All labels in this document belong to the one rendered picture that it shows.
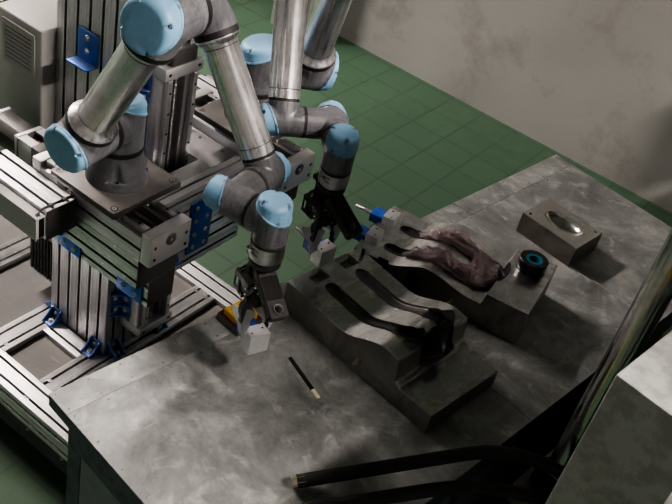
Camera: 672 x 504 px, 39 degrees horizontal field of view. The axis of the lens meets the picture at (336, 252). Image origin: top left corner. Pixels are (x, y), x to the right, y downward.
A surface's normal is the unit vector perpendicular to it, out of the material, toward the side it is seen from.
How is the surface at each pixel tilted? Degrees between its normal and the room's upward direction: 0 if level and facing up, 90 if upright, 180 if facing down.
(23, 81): 90
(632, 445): 90
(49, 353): 0
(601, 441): 90
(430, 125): 0
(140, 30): 83
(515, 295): 0
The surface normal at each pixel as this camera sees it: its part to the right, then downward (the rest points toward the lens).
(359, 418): 0.20, -0.77
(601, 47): -0.60, 0.40
